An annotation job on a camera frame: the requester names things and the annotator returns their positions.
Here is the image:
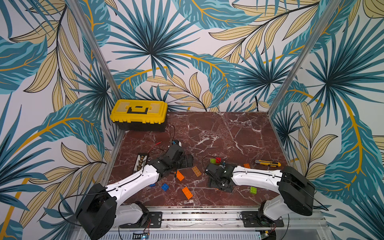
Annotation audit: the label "tan lego brick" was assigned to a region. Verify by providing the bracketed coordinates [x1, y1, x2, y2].
[192, 166, 202, 177]

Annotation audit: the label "small green lego brick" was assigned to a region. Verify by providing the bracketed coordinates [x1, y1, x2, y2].
[250, 187, 257, 195]

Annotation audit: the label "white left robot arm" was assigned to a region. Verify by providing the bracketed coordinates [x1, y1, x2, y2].
[75, 144, 194, 240]

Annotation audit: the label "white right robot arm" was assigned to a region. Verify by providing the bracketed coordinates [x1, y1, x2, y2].
[205, 163, 315, 223]

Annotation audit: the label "blue lego brick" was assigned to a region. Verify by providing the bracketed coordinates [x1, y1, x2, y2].
[162, 184, 169, 192]

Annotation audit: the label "orange lego brick front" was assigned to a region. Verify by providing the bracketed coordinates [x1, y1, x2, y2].
[182, 187, 193, 200]

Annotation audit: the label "yellow black toolbox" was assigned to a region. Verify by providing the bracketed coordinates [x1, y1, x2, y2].
[110, 100, 168, 132]

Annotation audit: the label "yellow utility knife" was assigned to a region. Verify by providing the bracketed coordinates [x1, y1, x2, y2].
[255, 160, 282, 168]

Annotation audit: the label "red black wires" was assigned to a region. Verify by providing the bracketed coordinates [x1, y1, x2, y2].
[146, 140, 164, 155]

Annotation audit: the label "black camera cable right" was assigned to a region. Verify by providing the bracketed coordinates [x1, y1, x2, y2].
[201, 155, 217, 170]

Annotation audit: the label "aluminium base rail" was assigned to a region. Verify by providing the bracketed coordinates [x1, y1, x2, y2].
[102, 207, 334, 240]

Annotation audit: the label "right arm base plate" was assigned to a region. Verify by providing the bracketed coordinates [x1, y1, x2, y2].
[240, 211, 285, 229]

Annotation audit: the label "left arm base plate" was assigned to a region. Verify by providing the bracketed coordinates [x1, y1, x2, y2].
[120, 212, 163, 229]

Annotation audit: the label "aluminium corner post left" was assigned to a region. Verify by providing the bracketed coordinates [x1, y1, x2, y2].
[67, 0, 122, 100]

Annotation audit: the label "aluminium corner post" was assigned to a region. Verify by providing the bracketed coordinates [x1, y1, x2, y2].
[268, 1, 341, 118]
[67, 0, 122, 100]

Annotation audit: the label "aluminium corner post right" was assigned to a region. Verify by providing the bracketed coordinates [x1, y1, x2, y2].
[268, 1, 341, 118]

